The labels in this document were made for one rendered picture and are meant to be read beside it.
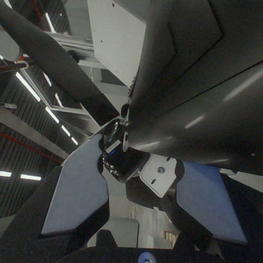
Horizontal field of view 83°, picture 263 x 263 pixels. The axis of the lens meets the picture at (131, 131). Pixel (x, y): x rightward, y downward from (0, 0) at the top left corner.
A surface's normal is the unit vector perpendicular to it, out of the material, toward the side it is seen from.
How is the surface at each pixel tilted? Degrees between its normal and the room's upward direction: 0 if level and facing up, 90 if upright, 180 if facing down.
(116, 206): 90
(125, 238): 90
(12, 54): 90
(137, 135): 15
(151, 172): 54
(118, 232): 90
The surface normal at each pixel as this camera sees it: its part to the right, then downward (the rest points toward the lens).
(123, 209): 0.10, -0.36
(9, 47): -0.03, 0.51
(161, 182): -0.55, -0.07
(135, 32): -0.72, 0.61
